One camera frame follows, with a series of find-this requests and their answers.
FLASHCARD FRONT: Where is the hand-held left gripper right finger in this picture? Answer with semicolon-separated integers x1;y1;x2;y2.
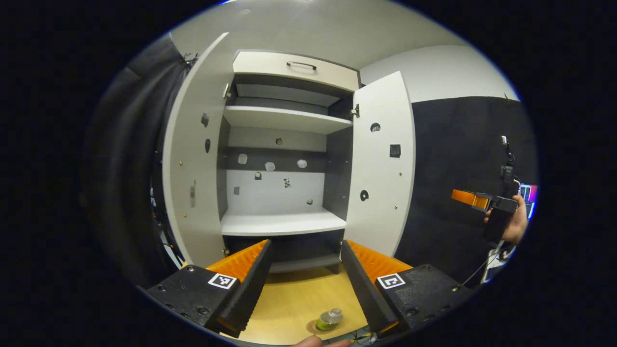
340;240;476;337

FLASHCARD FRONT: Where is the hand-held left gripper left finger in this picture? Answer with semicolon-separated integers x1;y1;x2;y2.
145;240;273;338

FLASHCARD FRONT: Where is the green plastic bottle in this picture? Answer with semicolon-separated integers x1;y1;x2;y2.
316;308;344;332

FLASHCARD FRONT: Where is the white cabinet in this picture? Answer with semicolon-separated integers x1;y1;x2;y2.
161;31;417;276

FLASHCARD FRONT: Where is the round brown coaster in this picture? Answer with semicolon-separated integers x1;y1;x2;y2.
306;318;339;336

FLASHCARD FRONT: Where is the white cabinet door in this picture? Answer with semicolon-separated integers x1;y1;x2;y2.
343;71;416;259
161;31;232;268

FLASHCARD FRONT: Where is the white cabinet shelf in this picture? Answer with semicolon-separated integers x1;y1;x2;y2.
223;105;353;135

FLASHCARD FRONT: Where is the colourful screen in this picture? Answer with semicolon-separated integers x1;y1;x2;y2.
520;183;538;220

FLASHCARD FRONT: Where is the black backdrop cloth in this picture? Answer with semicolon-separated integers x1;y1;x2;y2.
82;34;538;290

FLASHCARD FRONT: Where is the white cable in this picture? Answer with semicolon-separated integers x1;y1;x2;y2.
460;246;507;288

